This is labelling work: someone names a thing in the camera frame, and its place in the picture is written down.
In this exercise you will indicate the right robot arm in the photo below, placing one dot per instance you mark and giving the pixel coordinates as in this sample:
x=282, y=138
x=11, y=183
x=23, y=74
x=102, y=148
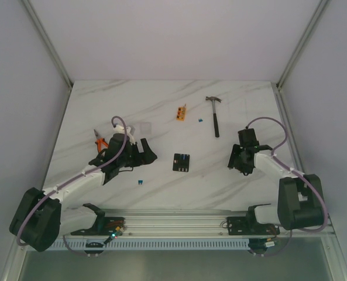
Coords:
x=300, y=203

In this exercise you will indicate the white slotted cable duct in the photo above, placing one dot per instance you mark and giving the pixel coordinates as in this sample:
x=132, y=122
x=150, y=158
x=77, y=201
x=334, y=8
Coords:
x=133, y=244

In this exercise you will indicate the orange fuse holder block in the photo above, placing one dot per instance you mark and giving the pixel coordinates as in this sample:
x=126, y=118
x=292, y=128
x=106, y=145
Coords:
x=181, y=113

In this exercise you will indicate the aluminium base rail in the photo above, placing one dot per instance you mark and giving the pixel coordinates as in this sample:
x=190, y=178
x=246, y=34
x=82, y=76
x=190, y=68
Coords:
x=174, y=223

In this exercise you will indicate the clear plastic fuse box cover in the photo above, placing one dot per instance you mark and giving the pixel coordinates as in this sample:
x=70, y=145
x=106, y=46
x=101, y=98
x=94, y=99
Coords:
x=145, y=128

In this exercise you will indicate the orange handled pliers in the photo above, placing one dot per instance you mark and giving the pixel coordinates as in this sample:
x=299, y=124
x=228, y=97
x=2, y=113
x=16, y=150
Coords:
x=100, y=141

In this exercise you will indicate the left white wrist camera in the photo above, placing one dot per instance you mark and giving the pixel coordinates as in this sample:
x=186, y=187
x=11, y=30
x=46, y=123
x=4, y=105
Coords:
x=129, y=130

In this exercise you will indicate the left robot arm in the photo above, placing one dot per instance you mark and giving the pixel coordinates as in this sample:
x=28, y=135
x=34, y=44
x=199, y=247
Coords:
x=44, y=215

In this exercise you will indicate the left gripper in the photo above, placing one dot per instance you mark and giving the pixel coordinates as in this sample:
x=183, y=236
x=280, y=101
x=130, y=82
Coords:
x=138, y=153

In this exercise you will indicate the claw hammer black handle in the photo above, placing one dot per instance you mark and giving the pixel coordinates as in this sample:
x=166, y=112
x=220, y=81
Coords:
x=214, y=101

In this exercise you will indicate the black fuse box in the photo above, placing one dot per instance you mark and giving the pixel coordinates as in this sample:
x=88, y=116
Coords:
x=181, y=162

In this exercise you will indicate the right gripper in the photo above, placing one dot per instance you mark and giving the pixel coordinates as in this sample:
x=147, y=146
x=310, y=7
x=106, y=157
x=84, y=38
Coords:
x=233, y=161

